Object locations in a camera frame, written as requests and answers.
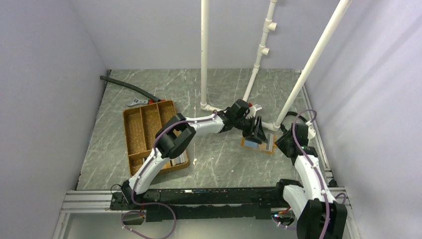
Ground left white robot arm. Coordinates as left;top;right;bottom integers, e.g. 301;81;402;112
121;99;268;209

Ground woven brown divided tray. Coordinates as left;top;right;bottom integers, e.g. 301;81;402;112
122;100;176;176

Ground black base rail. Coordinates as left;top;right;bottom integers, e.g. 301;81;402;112
109;185;289;222

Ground red handled adjustable wrench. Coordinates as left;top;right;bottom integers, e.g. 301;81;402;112
126;97;167;107

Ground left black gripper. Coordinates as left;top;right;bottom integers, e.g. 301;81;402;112
234;116;268;145

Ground orange leather card holder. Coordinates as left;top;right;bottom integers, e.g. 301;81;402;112
240;133;276;155

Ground black foam hose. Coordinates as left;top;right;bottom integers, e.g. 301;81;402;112
100;75;161;102

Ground stack of credit cards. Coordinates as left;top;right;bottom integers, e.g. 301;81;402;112
170;157;187;167

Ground white PVC pipe frame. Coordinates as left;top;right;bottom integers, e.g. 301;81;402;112
200;0;352;131

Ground aluminium frame rail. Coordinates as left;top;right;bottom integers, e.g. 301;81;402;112
52;190;112;239

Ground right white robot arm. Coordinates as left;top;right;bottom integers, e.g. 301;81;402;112
274;123;348;239

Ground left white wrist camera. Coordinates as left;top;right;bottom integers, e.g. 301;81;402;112
246;104;262;119

